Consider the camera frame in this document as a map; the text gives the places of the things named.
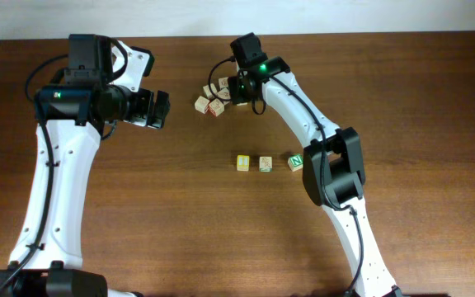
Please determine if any yellow letter wooden block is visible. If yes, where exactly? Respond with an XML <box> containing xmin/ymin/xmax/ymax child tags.
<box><xmin>237</xmin><ymin>155</ymin><xmax>250</xmax><ymax>172</ymax></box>

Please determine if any teal sided picture block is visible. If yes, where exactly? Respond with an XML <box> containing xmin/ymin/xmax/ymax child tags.
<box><xmin>259</xmin><ymin>156</ymin><xmax>273</xmax><ymax>172</ymax></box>

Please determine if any green letter N block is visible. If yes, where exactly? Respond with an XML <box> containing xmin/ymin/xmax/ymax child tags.
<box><xmin>288</xmin><ymin>153</ymin><xmax>303</xmax><ymax>172</ymax></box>

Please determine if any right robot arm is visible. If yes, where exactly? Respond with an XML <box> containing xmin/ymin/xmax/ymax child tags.
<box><xmin>230</xmin><ymin>57</ymin><xmax>402</xmax><ymax>296</ymax></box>

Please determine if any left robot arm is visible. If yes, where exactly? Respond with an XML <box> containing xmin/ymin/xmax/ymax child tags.
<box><xmin>0</xmin><ymin>34</ymin><xmax>170</xmax><ymax>296</ymax></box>

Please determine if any center picture wooden block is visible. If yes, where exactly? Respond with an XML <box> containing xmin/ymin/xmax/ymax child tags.
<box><xmin>217</xmin><ymin>88</ymin><xmax>232</xmax><ymax>105</ymax></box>

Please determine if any top blue sided block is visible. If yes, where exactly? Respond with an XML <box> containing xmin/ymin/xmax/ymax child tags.
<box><xmin>219</xmin><ymin>77</ymin><xmax>228</xmax><ymax>89</ymax></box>

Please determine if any red edged picture block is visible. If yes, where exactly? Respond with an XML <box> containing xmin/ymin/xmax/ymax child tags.
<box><xmin>208</xmin><ymin>99</ymin><xmax>225</xmax><ymax>117</ymax></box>

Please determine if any upper left picture block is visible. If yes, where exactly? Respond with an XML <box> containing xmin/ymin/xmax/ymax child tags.
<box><xmin>203</xmin><ymin>83</ymin><xmax>218</xmax><ymax>100</ymax></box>

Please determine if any leftmost plain wooden block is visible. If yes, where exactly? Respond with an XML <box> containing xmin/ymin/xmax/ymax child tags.
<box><xmin>195</xmin><ymin>96</ymin><xmax>210</xmax><ymax>114</ymax></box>

